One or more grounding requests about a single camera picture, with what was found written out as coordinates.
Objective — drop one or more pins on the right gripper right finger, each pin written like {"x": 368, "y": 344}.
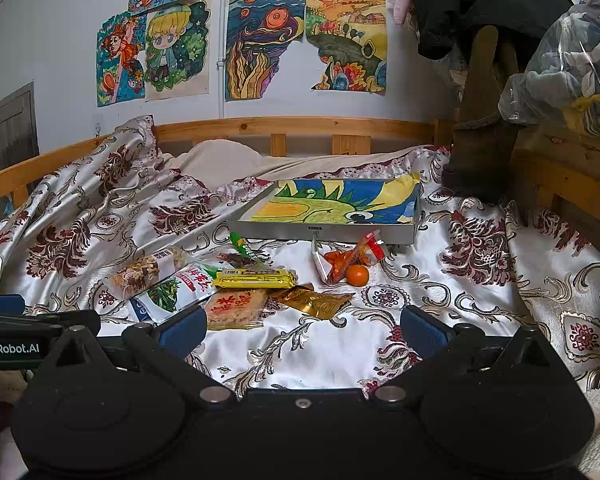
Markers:
{"x": 446, "y": 351}

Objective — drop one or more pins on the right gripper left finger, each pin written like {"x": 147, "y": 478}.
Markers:
{"x": 162, "y": 349}

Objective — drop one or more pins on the white green seaweed snack bag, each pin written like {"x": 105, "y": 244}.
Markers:
{"x": 185, "y": 288}

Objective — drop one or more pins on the nut bar snack pack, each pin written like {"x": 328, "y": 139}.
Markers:
{"x": 141, "y": 274}

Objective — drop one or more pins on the rice cracker pack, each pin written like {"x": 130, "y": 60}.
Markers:
{"x": 236, "y": 309}

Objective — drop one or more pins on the yellow snack bar wrapper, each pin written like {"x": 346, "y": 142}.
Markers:
{"x": 255, "y": 279}

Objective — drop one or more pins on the small orange tangerine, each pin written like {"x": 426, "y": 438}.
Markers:
{"x": 357, "y": 275}

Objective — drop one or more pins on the green candy stick pack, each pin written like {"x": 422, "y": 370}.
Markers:
{"x": 242, "y": 247}

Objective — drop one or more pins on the gold foil snack packet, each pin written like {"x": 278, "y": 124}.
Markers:
{"x": 322, "y": 305}

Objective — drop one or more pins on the clear orange snack bag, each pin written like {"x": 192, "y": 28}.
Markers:
{"x": 331, "y": 266}

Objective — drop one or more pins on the floral satin bedspread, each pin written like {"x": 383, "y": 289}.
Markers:
{"x": 301, "y": 267}

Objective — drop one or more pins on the grey tray with drawing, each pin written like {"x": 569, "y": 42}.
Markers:
{"x": 333, "y": 210}

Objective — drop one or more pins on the brown hanging coat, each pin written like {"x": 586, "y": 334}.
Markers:
{"x": 483, "y": 141}

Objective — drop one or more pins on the cream pillow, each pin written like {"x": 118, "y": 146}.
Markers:
{"x": 217, "y": 162}

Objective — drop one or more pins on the wooden shelf furniture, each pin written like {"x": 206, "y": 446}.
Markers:
{"x": 557, "y": 169}

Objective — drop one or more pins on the blond boy drawing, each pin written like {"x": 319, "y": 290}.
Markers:
{"x": 177, "y": 50}

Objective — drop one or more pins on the red-haired girl drawing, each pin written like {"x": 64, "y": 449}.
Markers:
{"x": 118, "y": 71}

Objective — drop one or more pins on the plastic bag of clothes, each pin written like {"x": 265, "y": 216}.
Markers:
{"x": 561, "y": 83}

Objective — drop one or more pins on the swirling night sky drawing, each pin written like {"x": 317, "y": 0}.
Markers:
{"x": 258, "y": 33}

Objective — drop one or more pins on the countryside landscape drawing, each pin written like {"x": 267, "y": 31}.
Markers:
{"x": 352, "y": 41}

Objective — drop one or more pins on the black hanging garment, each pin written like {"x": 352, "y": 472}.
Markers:
{"x": 447, "y": 24}

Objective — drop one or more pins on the pink cloth piece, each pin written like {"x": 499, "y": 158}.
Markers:
{"x": 401, "y": 9}

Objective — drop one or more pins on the wooden bed rail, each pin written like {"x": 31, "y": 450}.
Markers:
{"x": 348, "y": 136}

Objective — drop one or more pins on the white wall pipe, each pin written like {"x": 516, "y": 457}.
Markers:
{"x": 220, "y": 62}

